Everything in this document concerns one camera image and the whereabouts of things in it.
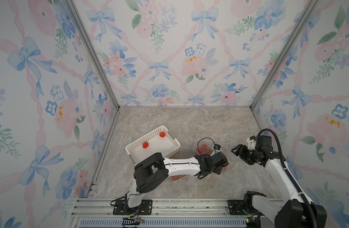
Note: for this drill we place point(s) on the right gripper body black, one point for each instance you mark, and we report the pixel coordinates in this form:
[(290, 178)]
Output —
[(250, 155)]

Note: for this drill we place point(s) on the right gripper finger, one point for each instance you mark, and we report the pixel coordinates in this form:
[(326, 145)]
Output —
[(247, 159), (239, 149)]

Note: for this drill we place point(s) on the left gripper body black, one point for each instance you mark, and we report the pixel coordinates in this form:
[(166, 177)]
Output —
[(217, 171)]

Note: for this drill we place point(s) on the strawberry lone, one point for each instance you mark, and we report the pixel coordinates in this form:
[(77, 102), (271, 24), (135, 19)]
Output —
[(199, 150)]

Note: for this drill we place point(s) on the clear plastic clamshell container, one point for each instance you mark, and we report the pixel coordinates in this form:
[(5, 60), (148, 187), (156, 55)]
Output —
[(179, 179)]

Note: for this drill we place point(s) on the white perforated plastic basket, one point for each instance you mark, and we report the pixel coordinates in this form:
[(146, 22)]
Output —
[(167, 146)]

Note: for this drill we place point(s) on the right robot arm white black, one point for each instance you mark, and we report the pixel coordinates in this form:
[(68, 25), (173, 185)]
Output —
[(298, 210)]

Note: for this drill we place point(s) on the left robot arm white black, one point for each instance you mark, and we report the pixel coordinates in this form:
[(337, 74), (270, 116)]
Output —
[(152, 171)]

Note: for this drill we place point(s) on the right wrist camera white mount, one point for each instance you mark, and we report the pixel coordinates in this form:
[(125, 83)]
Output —
[(261, 142)]

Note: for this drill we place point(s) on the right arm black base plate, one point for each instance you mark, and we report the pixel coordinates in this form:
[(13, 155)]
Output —
[(242, 208)]

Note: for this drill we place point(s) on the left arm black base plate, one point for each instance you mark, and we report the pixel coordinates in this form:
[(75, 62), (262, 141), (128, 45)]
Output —
[(120, 207)]

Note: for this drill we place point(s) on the aluminium mounting rail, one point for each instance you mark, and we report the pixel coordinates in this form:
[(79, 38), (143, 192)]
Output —
[(166, 213)]

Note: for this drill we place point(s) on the right aluminium corner post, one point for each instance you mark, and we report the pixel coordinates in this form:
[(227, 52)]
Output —
[(288, 45)]

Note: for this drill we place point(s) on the aluminium corner post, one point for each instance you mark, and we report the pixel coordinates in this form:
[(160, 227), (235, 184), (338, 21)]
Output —
[(72, 11), (288, 45)]

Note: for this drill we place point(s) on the left aluminium corner post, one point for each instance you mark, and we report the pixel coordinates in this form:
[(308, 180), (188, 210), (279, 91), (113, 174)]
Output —
[(72, 11)]

